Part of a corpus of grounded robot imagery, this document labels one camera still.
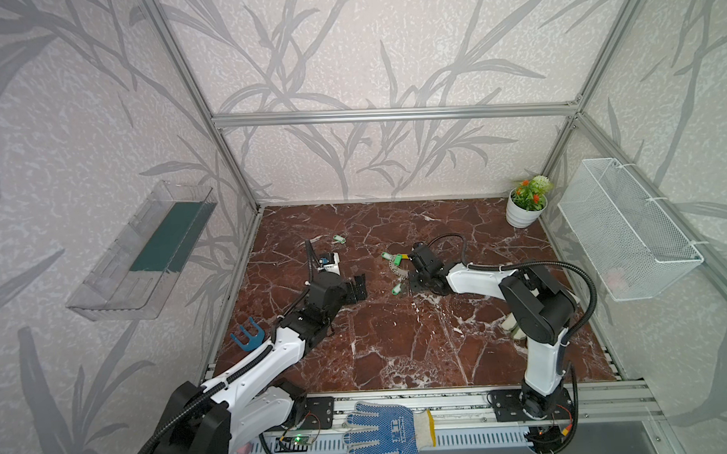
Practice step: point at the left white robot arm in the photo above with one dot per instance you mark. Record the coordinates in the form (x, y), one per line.
(235, 407)

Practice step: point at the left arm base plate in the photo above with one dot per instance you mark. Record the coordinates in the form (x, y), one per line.
(312, 413)

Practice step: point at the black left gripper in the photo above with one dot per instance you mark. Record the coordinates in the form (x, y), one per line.
(336, 282)

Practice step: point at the blue plastic fork tool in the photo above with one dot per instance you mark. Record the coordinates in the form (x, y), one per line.
(249, 339)

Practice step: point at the white wire mesh basket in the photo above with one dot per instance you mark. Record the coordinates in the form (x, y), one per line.
(633, 244)

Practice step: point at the beige sponge pad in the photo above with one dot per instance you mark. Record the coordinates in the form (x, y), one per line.
(511, 327)

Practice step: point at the blue white work glove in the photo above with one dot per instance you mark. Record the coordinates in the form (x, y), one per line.
(388, 429)

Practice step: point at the metal keyring with green tags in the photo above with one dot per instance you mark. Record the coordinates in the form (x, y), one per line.
(395, 261)

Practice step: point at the green circuit board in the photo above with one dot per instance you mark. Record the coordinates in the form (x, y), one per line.
(295, 443)

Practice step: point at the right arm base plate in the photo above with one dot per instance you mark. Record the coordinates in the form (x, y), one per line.
(507, 406)

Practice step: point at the potted plant white pot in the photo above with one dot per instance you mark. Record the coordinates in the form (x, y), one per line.
(527, 201)

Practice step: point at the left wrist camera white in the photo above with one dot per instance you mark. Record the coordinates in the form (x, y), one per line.
(329, 262)

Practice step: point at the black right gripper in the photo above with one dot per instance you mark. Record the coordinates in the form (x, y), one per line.
(418, 273)

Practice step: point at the clear plastic wall shelf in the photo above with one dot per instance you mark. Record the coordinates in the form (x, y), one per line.
(138, 272)

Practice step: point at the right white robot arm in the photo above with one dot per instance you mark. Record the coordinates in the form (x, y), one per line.
(541, 306)

